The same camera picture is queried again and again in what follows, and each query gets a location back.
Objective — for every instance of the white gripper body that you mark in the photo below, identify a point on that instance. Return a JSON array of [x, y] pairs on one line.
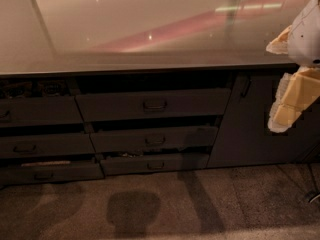
[[306, 37]]

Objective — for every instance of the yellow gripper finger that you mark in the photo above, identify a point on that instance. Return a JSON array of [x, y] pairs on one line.
[[295, 93], [279, 45]]

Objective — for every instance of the grey drawer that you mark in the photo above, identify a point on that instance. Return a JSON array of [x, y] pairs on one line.
[[154, 138], [45, 145], [153, 104], [39, 111], [74, 171], [154, 163]]

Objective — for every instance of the snack bags in left drawer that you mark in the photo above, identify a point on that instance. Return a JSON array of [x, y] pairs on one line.
[[32, 88]]

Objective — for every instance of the grey cabinet door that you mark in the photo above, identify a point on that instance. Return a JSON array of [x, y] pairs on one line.
[[244, 137]]

